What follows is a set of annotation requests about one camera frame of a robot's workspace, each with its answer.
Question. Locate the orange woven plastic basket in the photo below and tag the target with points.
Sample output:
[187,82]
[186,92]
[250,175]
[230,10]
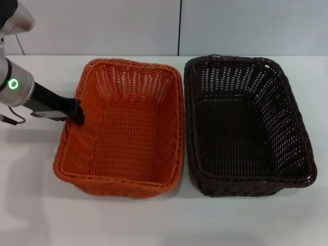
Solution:
[128,143]

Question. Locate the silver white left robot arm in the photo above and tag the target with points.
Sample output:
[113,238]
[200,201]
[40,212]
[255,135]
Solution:
[18,89]

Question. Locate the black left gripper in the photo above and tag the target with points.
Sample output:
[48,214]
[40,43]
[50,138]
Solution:
[51,101]

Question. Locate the dark brown woven basket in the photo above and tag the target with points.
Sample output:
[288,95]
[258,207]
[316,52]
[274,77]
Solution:
[230,143]

